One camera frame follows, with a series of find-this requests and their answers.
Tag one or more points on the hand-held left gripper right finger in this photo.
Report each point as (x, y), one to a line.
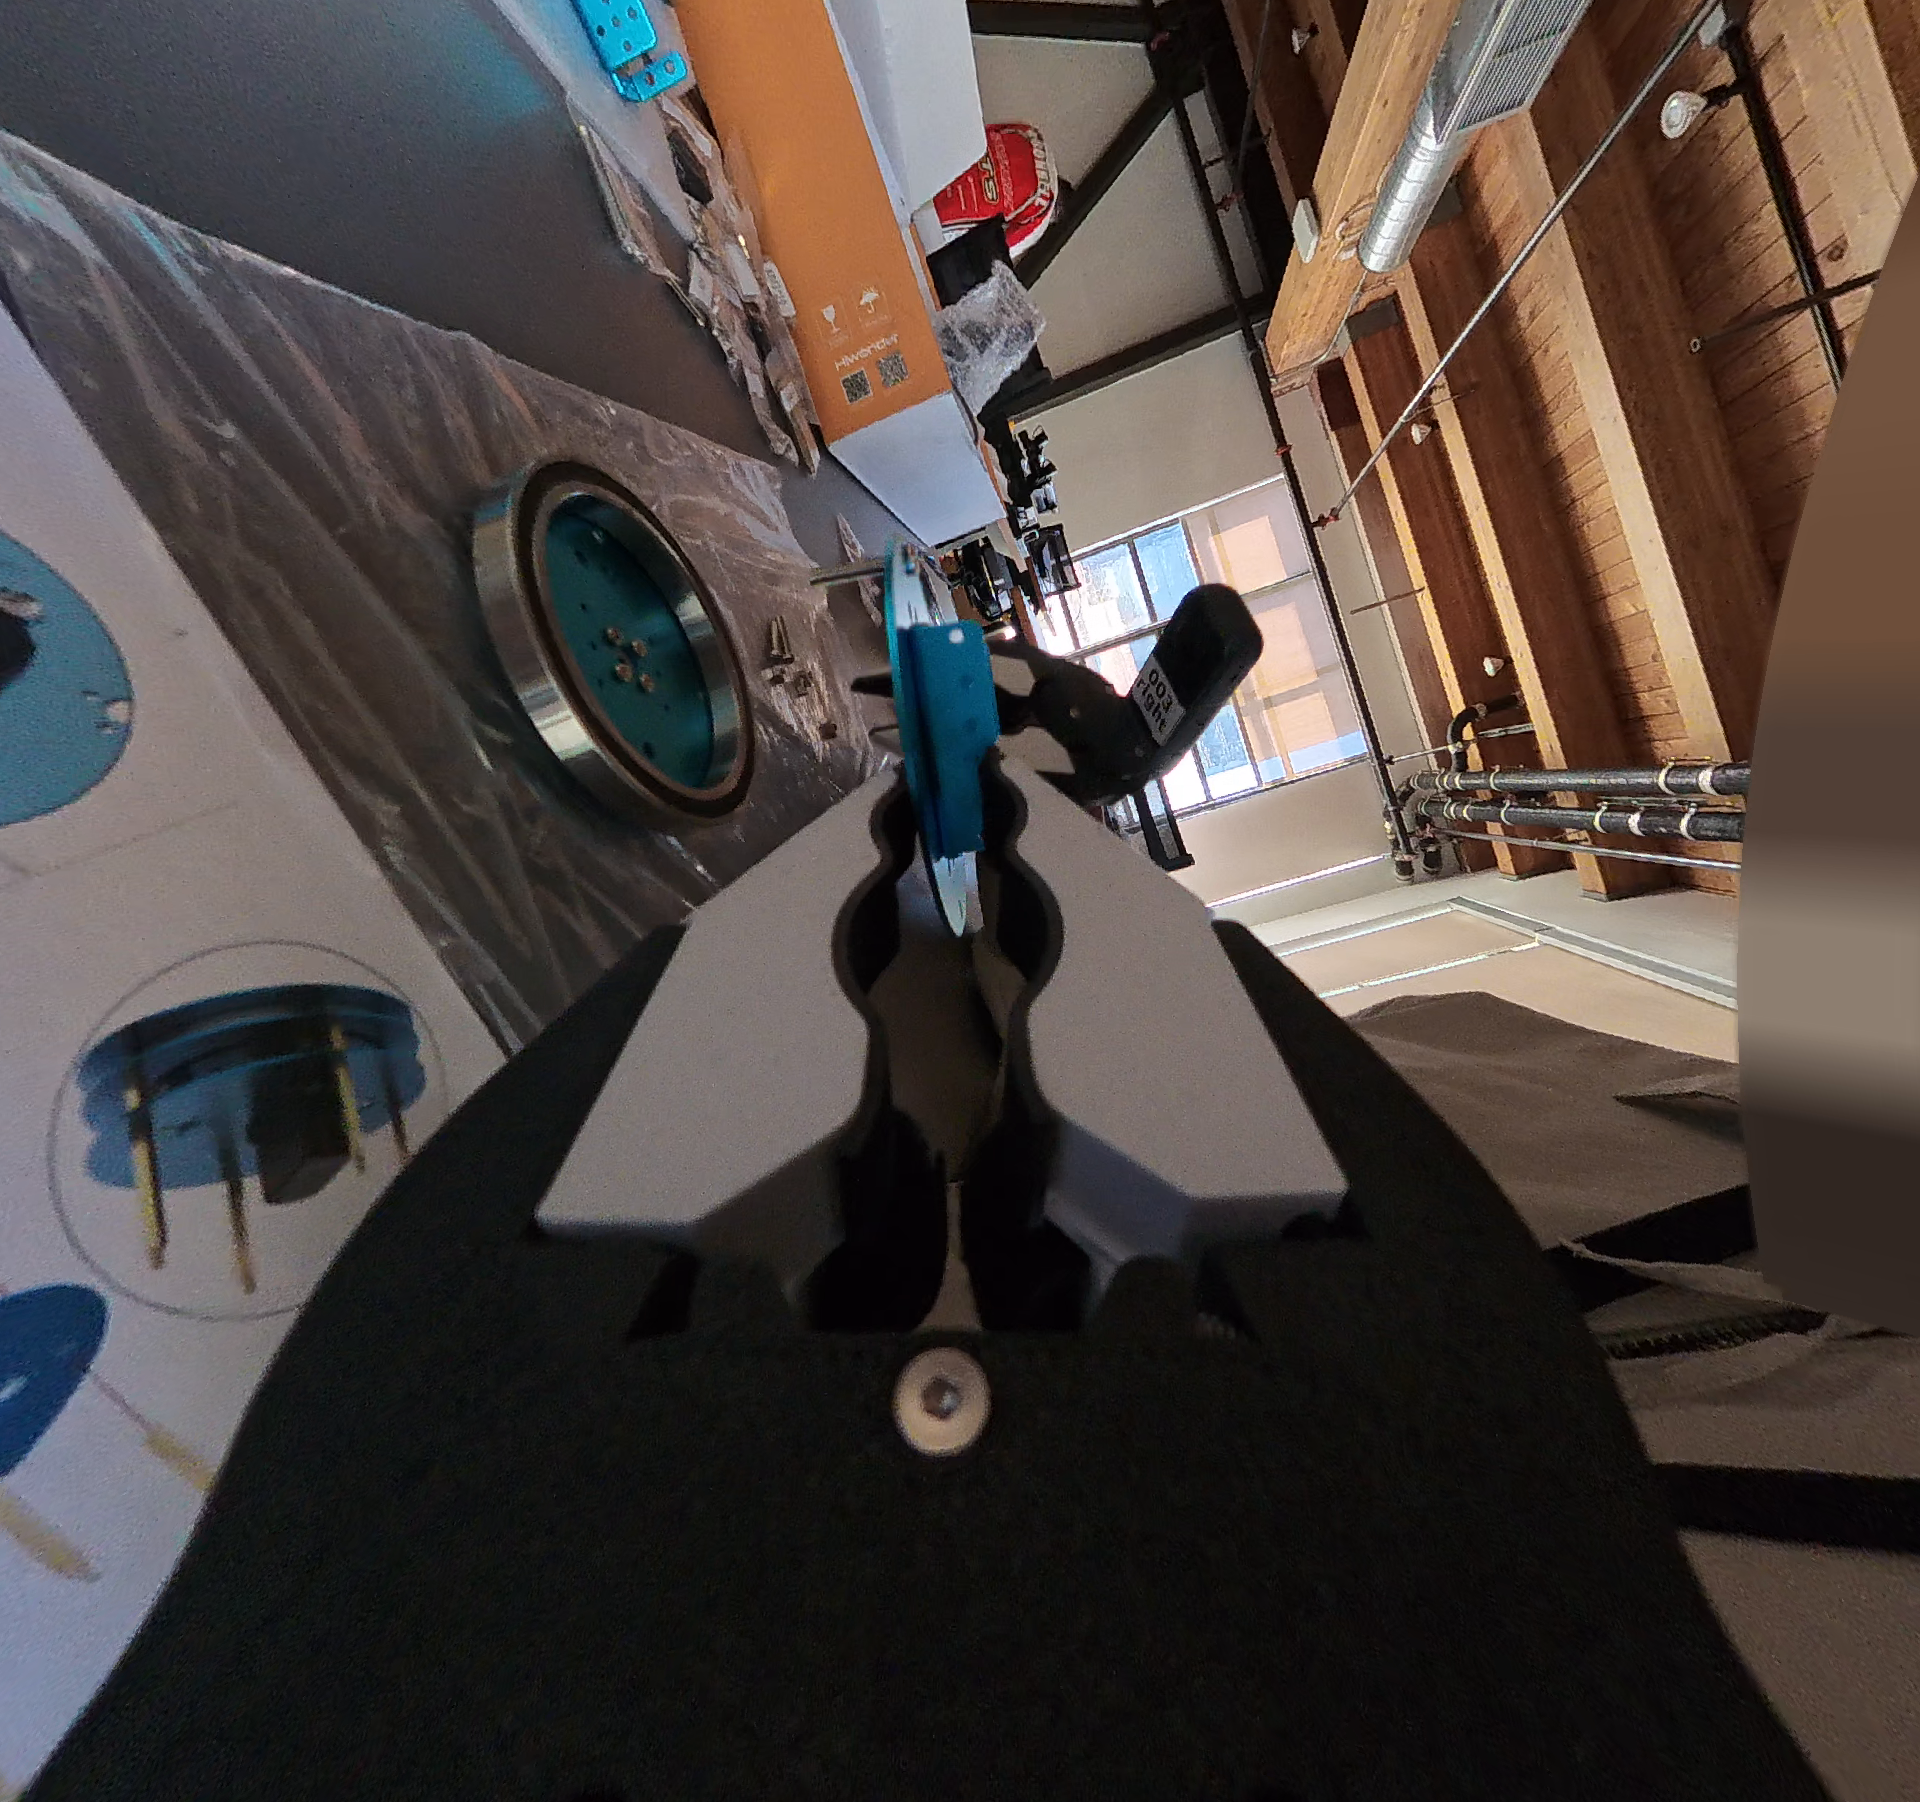
(1167, 1068)

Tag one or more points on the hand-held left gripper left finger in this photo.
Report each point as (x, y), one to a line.
(739, 1068)

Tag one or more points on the blue disc with square bracket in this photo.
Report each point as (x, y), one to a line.
(944, 723)

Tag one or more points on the long silver screw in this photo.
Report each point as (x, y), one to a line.
(844, 576)

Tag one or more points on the black desk equipment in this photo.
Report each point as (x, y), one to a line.
(1035, 480)

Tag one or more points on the grey desk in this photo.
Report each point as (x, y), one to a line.
(224, 29)

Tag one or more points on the gridded window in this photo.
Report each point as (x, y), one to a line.
(1279, 605)

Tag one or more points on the crumpled bubble wrap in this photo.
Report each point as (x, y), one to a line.
(990, 333)

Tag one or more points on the red and white printed object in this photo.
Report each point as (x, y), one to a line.
(999, 183)

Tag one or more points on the pile of small screw bags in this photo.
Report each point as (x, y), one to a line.
(739, 301)

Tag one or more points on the white instruction manual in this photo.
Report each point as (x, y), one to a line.
(149, 854)

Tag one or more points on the orange and white cardboard box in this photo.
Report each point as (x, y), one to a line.
(779, 153)

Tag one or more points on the clear plastic bag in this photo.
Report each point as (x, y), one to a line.
(300, 452)

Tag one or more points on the ceiling spot lamp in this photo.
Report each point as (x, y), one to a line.
(1680, 109)

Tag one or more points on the black wall pipes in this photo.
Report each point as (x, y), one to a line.
(1575, 785)

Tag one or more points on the metal air duct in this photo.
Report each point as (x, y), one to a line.
(1423, 183)

